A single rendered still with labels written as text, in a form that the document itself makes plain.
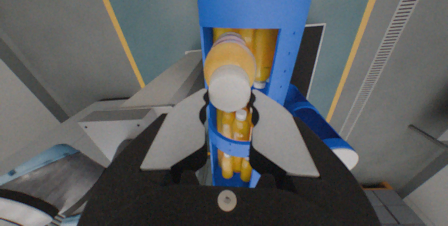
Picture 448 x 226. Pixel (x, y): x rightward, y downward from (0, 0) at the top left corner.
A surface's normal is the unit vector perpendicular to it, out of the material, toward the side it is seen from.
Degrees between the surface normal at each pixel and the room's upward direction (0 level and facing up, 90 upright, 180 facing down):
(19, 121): 90
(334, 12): 0
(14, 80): 90
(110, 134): 1
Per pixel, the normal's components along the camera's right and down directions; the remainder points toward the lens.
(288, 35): 0.46, 0.46
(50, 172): 0.74, -0.42
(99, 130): -0.05, 0.51
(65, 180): 0.93, -0.26
